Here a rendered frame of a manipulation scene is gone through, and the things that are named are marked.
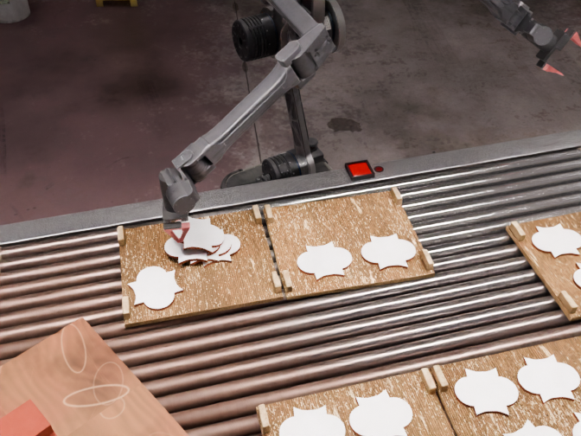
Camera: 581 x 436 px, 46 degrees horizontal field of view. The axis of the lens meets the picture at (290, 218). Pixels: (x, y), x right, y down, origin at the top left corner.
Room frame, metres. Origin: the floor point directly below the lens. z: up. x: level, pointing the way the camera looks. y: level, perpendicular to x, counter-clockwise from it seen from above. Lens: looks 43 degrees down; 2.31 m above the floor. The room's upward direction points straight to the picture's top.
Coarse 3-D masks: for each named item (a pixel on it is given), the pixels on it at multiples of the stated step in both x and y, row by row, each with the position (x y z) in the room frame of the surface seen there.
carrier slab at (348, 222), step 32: (384, 192) 1.58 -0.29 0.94; (288, 224) 1.44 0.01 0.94; (320, 224) 1.44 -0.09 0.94; (352, 224) 1.44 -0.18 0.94; (384, 224) 1.44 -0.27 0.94; (288, 256) 1.31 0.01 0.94; (352, 256) 1.31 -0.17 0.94; (416, 256) 1.31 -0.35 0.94; (320, 288) 1.19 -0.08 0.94; (352, 288) 1.20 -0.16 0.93
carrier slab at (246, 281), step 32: (160, 224) 1.44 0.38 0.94; (224, 224) 1.44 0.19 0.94; (256, 224) 1.44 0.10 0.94; (128, 256) 1.31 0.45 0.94; (160, 256) 1.31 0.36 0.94; (256, 256) 1.31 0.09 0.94; (128, 288) 1.19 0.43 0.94; (192, 288) 1.19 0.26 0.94; (224, 288) 1.19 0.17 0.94; (256, 288) 1.19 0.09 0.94; (128, 320) 1.09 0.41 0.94; (160, 320) 1.09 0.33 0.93
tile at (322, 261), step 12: (312, 252) 1.32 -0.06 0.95; (324, 252) 1.32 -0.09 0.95; (336, 252) 1.32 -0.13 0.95; (348, 252) 1.32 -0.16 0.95; (300, 264) 1.27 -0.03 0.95; (312, 264) 1.27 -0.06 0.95; (324, 264) 1.27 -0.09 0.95; (336, 264) 1.27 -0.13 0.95; (348, 264) 1.27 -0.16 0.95; (324, 276) 1.23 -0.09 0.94
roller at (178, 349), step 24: (456, 288) 1.21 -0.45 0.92; (480, 288) 1.21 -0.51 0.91; (504, 288) 1.23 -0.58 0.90; (336, 312) 1.13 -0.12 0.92; (360, 312) 1.13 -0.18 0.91; (384, 312) 1.14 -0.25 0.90; (216, 336) 1.05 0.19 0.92; (240, 336) 1.05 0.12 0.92; (264, 336) 1.06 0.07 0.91; (144, 360) 0.99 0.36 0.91
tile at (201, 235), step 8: (192, 224) 1.37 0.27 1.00; (200, 224) 1.38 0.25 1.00; (208, 224) 1.38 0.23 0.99; (176, 232) 1.32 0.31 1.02; (192, 232) 1.34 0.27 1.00; (200, 232) 1.35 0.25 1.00; (208, 232) 1.35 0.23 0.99; (216, 232) 1.36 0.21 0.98; (184, 240) 1.30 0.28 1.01; (192, 240) 1.31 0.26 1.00; (200, 240) 1.31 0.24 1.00; (208, 240) 1.32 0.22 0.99; (216, 240) 1.33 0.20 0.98; (184, 248) 1.27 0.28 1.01; (192, 248) 1.28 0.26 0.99; (200, 248) 1.29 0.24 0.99; (208, 248) 1.29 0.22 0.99
